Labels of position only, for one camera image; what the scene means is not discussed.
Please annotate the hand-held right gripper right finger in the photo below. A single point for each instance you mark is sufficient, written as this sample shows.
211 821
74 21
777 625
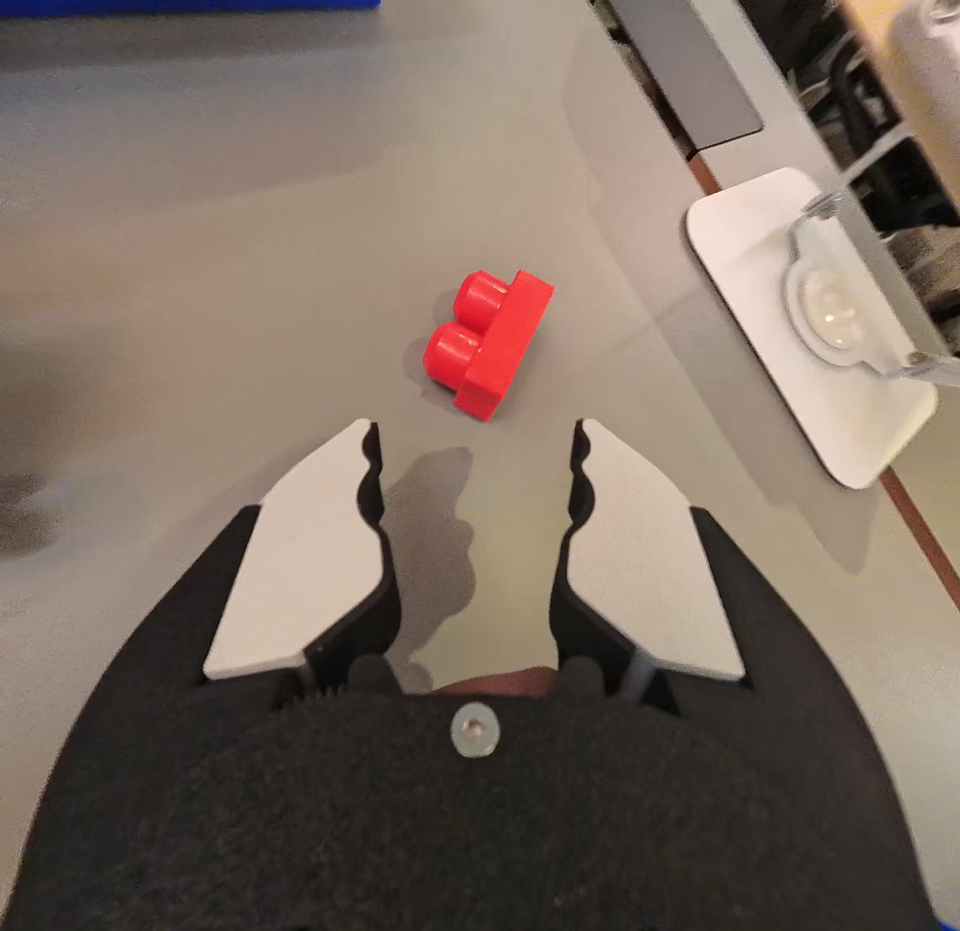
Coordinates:
653 564

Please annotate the red double toy block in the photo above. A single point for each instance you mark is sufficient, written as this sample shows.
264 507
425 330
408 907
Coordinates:
495 346

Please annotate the black inset table panel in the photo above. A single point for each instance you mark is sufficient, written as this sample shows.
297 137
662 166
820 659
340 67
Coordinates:
690 46

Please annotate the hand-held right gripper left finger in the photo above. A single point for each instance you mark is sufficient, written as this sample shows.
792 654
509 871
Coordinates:
300 564

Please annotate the white document stand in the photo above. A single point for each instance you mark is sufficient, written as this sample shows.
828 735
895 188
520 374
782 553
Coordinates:
810 346

